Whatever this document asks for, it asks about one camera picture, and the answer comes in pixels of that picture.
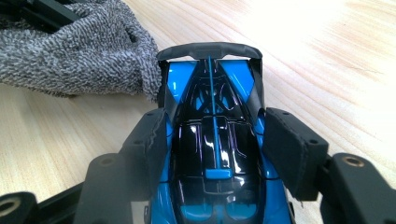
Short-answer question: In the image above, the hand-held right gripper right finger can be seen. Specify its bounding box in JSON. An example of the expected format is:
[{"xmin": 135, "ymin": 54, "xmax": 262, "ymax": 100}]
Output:
[{"xmin": 262, "ymin": 106, "xmax": 396, "ymax": 224}]

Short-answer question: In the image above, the grey cloth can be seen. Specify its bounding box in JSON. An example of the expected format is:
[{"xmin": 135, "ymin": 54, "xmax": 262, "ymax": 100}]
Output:
[{"xmin": 0, "ymin": 0, "xmax": 163, "ymax": 104}]

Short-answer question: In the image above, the blue toy car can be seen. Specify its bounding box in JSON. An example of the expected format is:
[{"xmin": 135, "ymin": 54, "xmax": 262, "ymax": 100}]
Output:
[{"xmin": 150, "ymin": 41, "xmax": 295, "ymax": 224}]

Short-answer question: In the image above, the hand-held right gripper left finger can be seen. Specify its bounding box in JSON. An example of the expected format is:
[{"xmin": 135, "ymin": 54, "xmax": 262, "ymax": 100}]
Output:
[{"xmin": 74, "ymin": 107, "xmax": 169, "ymax": 224}]

